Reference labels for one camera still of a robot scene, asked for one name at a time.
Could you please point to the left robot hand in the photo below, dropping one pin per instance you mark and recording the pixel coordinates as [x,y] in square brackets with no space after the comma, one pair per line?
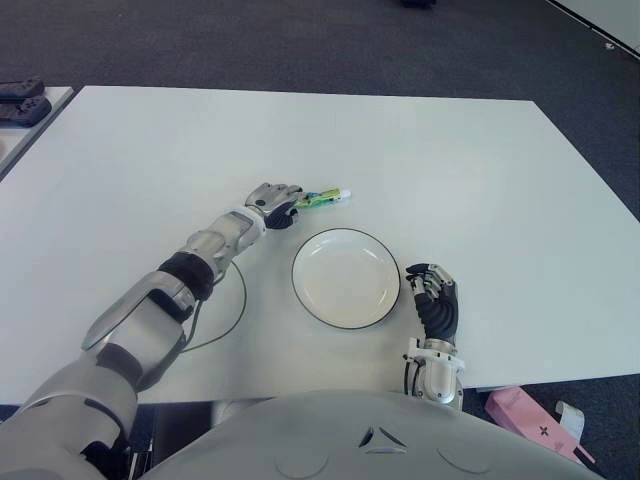
[267,197]

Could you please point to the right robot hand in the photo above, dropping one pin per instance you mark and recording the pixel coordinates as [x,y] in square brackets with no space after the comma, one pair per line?
[440,312]

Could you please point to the green toothpaste tube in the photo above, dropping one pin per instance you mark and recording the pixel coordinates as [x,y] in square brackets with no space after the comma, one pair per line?
[325,196]

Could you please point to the white plate with black rim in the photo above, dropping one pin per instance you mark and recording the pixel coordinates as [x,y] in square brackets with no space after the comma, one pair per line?
[345,282]

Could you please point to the pink cardboard box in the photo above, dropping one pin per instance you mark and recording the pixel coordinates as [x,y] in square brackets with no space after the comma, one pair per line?
[530,420]

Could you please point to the grey robot torso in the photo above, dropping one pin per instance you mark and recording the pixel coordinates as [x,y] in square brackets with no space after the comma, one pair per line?
[360,440]

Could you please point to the white paper tag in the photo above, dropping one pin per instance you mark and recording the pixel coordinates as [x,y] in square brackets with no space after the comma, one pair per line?
[572,417]

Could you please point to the white side table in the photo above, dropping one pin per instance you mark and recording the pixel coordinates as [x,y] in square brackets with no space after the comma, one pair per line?
[25,140]

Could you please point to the black game controller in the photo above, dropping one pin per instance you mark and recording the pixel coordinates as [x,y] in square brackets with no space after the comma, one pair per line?
[20,88]
[25,110]

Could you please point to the white desk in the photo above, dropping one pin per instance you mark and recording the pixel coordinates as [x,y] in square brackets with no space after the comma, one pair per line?
[605,17]

